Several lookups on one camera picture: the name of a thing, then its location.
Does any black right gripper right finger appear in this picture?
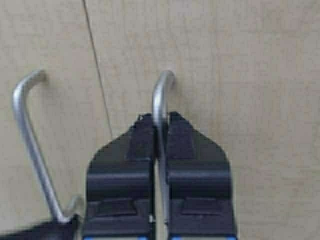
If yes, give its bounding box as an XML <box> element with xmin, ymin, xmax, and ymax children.
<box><xmin>166</xmin><ymin>111</ymin><xmax>238</xmax><ymax>240</ymax></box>

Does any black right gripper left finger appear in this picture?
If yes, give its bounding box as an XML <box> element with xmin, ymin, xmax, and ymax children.
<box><xmin>83</xmin><ymin>113</ymin><xmax>157</xmax><ymax>240</ymax></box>

